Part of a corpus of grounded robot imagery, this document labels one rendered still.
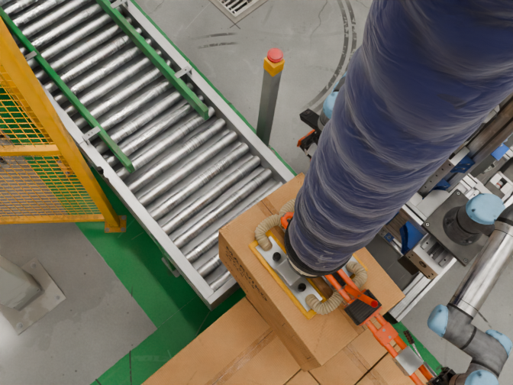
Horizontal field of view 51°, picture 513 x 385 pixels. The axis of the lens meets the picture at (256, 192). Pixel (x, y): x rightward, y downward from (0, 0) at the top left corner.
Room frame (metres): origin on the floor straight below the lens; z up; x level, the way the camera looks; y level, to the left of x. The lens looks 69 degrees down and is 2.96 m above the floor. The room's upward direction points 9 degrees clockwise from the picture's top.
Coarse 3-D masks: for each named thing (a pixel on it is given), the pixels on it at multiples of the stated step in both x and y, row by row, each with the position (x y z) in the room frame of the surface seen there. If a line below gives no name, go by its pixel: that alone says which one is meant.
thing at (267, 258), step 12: (276, 240) 0.55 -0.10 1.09; (264, 252) 0.50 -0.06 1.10; (276, 252) 0.50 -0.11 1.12; (264, 264) 0.45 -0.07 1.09; (276, 264) 0.46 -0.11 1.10; (276, 276) 0.42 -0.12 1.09; (288, 288) 0.38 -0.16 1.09; (300, 288) 0.38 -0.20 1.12; (312, 288) 0.40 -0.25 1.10; (300, 300) 0.35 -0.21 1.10; (324, 300) 0.36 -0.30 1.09; (312, 312) 0.31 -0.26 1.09
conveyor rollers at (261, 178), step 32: (0, 0) 1.80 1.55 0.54; (32, 0) 1.84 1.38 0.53; (64, 0) 1.89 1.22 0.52; (32, 32) 1.64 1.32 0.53; (64, 32) 1.68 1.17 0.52; (32, 64) 1.44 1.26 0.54; (64, 64) 1.48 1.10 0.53; (64, 96) 1.28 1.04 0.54; (96, 96) 1.32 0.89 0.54; (128, 96) 1.36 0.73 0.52; (128, 128) 1.16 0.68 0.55; (160, 128) 1.19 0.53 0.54; (192, 128) 1.23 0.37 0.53; (192, 160) 1.04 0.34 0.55; (224, 160) 1.07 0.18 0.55; (256, 160) 1.10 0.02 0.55; (160, 192) 0.86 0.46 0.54; (192, 192) 0.89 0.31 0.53; (224, 224) 0.75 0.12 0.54; (192, 256) 0.57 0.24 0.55
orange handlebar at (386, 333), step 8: (288, 216) 0.61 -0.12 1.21; (344, 272) 0.44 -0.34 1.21; (336, 280) 0.41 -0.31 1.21; (344, 280) 0.42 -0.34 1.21; (336, 288) 0.39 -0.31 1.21; (344, 296) 0.36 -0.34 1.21; (384, 320) 0.31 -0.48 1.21; (376, 328) 0.28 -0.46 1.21; (384, 328) 0.28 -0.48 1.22; (392, 328) 0.28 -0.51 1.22; (376, 336) 0.25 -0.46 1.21; (384, 336) 0.25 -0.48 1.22; (392, 336) 0.26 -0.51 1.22; (384, 344) 0.23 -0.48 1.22; (400, 344) 0.24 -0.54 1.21; (392, 352) 0.21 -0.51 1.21; (424, 368) 0.18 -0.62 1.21; (408, 376) 0.15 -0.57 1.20; (416, 376) 0.15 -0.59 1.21; (424, 376) 0.15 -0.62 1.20; (432, 376) 0.16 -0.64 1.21; (416, 384) 0.12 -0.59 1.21
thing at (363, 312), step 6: (366, 294) 0.38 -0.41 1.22; (372, 294) 0.38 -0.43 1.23; (354, 300) 0.35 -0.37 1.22; (360, 300) 0.36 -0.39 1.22; (378, 300) 0.36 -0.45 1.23; (348, 306) 0.33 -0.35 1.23; (354, 306) 0.33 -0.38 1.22; (360, 306) 0.34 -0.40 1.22; (366, 306) 0.34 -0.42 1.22; (378, 306) 0.35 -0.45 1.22; (348, 312) 0.31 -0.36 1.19; (354, 312) 0.31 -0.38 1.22; (360, 312) 0.32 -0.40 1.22; (366, 312) 0.32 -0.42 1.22; (372, 312) 0.32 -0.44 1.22; (354, 318) 0.30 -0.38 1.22; (360, 318) 0.30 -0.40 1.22; (366, 318) 0.30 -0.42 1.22; (360, 324) 0.28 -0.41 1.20
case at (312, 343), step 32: (288, 192) 0.75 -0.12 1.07; (256, 224) 0.60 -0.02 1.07; (224, 256) 0.53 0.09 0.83; (256, 288) 0.39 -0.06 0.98; (320, 288) 0.41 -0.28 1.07; (384, 288) 0.44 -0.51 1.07; (288, 320) 0.28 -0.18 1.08; (320, 320) 0.29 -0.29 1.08; (352, 320) 0.31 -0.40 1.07; (320, 352) 0.19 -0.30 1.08
